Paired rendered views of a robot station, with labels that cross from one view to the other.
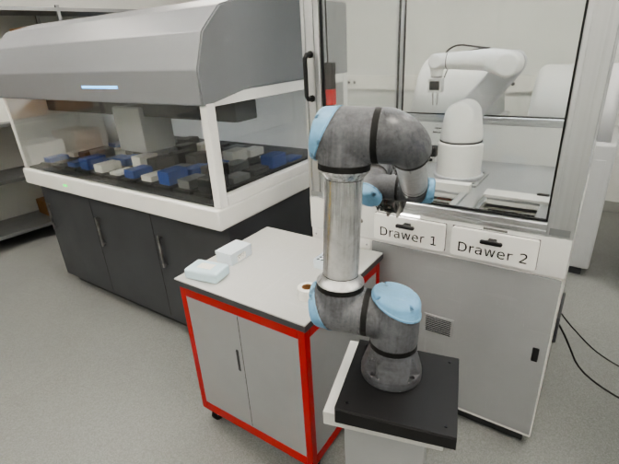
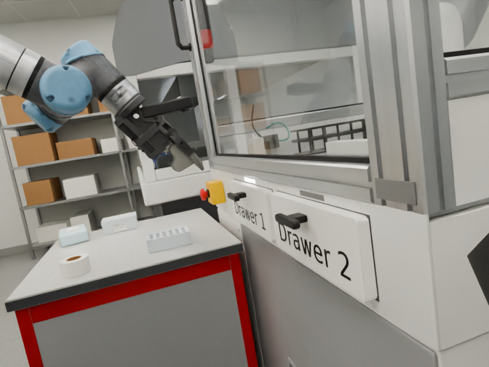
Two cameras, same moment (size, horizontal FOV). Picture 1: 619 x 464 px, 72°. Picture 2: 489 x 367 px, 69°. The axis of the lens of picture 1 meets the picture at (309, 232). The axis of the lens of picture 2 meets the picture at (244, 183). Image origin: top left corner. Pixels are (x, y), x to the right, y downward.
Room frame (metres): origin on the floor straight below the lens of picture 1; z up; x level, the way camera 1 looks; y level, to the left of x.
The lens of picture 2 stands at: (0.87, -0.92, 1.05)
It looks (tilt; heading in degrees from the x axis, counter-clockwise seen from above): 8 degrees down; 39
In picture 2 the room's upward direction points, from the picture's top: 9 degrees counter-clockwise
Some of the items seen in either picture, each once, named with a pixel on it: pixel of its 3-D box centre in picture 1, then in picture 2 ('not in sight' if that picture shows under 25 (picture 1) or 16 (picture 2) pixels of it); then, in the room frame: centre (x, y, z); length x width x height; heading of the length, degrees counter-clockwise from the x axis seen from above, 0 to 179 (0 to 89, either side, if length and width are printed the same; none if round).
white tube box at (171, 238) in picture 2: (331, 259); (168, 238); (1.52, -0.08, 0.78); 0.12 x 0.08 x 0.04; 144
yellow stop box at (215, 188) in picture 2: not in sight; (214, 191); (1.71, -0.11, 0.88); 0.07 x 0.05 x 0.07; 55
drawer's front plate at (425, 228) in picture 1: (408, 231); (250, 206); (1.54, -0.39, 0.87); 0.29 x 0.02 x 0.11; 55
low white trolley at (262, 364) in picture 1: (288, 341); (155, 343); (1.53, 0.12, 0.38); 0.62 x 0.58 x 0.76; 55
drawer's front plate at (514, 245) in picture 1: (492, 247); (311, 234); (1.36, -0.65, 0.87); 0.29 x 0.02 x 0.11; 55
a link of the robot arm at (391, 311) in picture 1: (392, 315); not in sight; (0.85, -0.19, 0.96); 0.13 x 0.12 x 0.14; 70
